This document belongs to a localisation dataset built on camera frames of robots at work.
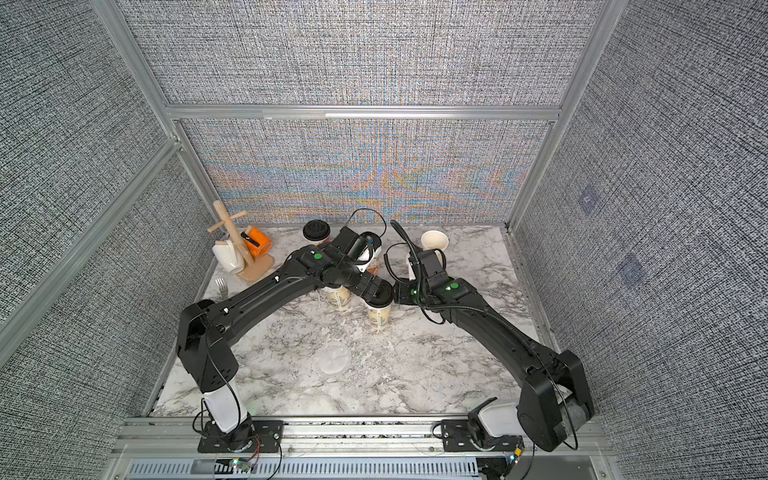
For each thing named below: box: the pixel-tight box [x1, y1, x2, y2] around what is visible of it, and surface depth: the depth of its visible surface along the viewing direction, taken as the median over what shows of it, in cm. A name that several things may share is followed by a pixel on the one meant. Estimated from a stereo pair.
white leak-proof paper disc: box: [318, 344, 348, 375], surface depth 88 cm
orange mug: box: [240, 226, 273, 257], surface depth 103 cm
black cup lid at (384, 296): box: [364, 279, 394, 308], surface depth 81 cm
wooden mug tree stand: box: [207, 200, 274, 283], surface depth 105 cm
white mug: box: [212, 240, 245, 274], surface depth 100 cm
